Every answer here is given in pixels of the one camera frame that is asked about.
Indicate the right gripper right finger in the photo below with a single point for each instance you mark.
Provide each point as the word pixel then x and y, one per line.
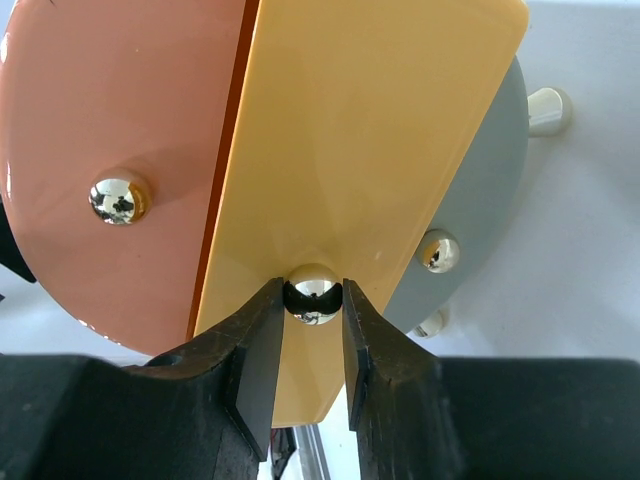
pixel 398 407

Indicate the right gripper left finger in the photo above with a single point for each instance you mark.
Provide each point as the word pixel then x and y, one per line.
pixel 208 404

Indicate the aluminium front rail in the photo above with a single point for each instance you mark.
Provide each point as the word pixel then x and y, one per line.
pixel 313 461

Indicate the cream round drawer cabinet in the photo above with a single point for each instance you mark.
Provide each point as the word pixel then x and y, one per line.
pixel 550 112

